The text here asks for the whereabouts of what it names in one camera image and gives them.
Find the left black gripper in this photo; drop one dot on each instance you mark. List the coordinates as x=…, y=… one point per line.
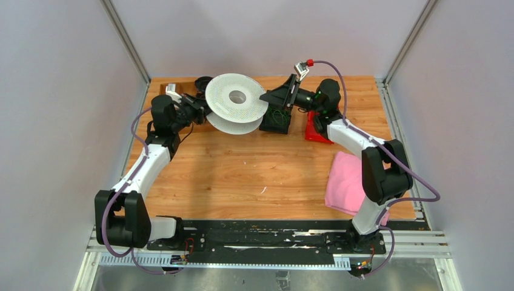
x=199, y=106

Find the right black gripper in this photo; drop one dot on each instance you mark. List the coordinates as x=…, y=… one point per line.
x=285, y=94

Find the grey filament spool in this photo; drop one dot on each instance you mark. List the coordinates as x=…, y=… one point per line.
x=235, y=104

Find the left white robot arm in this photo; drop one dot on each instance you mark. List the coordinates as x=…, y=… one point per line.
x=121, y=217

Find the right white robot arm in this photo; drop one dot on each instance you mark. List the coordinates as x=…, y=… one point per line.
x=384, y=166

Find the black plastic bin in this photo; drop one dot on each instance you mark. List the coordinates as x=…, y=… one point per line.
x=276, y=121

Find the wooden compartment tray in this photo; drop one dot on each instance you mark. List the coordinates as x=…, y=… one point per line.
x=188, y=87

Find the red plastic bin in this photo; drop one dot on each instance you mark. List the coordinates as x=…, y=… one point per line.
x=311, y=134

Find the pink cloth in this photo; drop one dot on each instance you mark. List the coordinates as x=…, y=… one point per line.
x=344, y=191

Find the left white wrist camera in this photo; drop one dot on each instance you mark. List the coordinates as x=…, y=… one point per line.
x=174, y=90

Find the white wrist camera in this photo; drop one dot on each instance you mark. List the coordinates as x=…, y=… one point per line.
x=174, y=90
x=302, y=70

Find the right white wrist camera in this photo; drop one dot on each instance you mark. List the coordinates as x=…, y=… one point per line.
x=302, y=70

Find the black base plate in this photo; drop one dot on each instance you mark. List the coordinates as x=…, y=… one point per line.
x=267, y=242

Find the aluminium frame rail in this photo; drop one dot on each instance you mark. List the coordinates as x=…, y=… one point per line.
x=441, y=256
x=86, y=278

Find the right aluminium frame rail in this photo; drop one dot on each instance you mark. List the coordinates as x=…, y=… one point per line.
x=441, y=256

